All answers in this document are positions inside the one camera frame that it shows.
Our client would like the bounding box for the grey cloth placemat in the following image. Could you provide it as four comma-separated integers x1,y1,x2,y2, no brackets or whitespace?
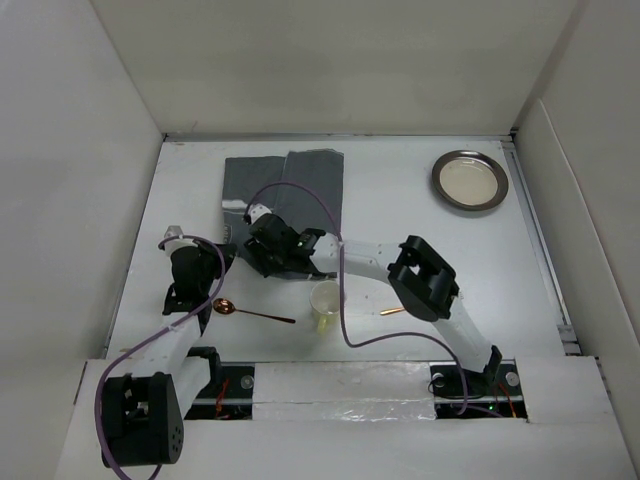
221,149,344,270

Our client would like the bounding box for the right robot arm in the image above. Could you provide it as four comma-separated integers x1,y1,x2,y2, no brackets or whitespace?
244,208,502,394

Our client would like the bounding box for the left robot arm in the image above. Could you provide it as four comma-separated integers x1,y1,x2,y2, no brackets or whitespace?
94,234,237,477

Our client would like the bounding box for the copper spoon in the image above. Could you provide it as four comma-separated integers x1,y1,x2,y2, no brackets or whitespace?
212,298,296,324

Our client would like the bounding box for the yellow mug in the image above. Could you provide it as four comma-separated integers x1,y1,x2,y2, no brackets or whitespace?
309,280,341,334

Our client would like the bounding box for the copper fork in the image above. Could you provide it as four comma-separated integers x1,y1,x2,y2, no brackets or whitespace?
379,307,405,316

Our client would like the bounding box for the round metal plate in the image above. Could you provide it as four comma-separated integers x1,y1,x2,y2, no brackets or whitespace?
431,150,509,212

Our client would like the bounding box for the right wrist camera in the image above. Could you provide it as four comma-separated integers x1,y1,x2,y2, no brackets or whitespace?
243,203,272,225

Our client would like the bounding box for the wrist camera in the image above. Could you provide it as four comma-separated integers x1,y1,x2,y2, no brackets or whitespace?
243,203,272,225
160,225,195,257

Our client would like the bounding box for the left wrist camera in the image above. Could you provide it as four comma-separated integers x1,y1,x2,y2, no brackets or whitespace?
160,225,195,257

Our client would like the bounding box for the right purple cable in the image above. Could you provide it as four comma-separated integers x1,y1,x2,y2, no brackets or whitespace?
244,182,471,414

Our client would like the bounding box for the purple cable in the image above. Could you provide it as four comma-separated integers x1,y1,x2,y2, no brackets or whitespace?
244,182,471,414
94,234,229,474

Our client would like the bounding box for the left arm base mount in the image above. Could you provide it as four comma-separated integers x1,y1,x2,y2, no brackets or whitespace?
186,347,255,421

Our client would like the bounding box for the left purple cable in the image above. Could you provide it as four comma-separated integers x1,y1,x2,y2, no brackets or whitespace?
94,234,229,474

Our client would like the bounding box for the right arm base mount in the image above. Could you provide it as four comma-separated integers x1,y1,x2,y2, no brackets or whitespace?
427,359,528,420

